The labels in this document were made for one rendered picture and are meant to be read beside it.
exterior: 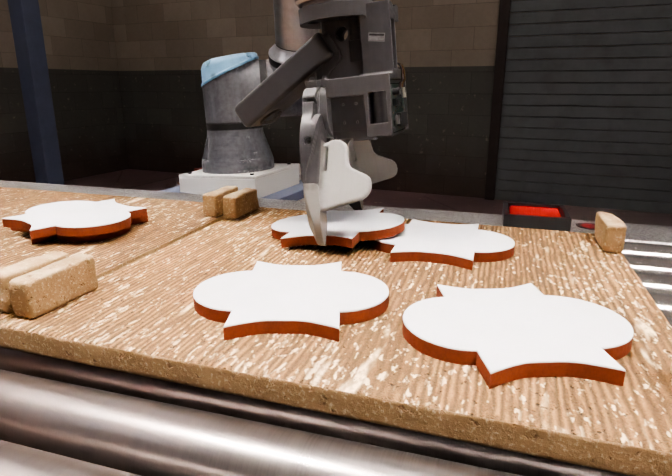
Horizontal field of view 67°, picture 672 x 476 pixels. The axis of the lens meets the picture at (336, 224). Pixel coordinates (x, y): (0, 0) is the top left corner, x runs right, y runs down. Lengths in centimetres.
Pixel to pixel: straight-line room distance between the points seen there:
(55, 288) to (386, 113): 29
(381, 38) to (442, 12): 481
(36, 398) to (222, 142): 78
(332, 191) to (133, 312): 19
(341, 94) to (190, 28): 611
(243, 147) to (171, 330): 74
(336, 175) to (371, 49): 11
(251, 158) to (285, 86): 58
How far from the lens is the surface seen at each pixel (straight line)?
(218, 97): 106
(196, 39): 649
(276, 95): 49
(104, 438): 30
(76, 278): 41
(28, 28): 509
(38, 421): 33
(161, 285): 41
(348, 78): 45
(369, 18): 47
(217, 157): 105
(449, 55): 522
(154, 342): 33
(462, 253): 45
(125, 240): 54
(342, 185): 44
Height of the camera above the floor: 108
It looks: 15 degrees down
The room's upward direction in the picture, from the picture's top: straight up
